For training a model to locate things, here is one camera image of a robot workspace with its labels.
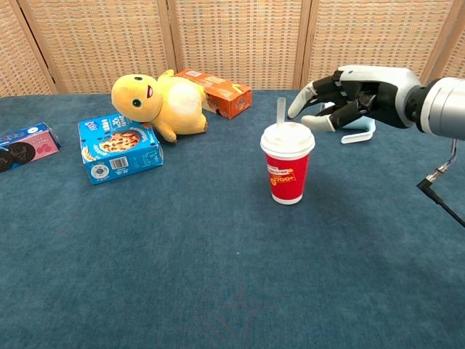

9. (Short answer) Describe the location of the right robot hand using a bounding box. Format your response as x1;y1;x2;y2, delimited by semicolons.
287;65;424;132

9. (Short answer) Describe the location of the translucent drinking straw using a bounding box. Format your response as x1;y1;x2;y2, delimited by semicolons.
276;97;287;128

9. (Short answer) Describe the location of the red paper cup white lid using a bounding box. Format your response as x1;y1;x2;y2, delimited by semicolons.
259;121;316;206

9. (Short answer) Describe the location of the light blue mug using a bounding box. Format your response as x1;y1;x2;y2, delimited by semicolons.
315;103;377;145

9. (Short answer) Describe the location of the woven folding screen panel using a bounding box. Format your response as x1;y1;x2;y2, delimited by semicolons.
421;0;465;83
299;0;464;90
16;0;179;95
0;0;59;97
166;0;312;90

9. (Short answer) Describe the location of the orange snack box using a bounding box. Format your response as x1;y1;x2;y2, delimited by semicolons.
174;68;253;120

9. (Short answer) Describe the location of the yellow plush toy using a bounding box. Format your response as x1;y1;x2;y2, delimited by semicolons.
110;69;209;143

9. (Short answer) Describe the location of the blue felt table mat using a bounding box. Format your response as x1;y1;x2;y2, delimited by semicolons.
0;89;465;349

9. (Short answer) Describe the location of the blue cookie box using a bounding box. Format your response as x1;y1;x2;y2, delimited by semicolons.
77;113;164;186

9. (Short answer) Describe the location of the blue Oreo box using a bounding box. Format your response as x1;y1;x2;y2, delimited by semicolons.
0;122;62;174

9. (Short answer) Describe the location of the black arm cable with plug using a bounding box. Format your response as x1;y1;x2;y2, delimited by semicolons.
416;137;465;229

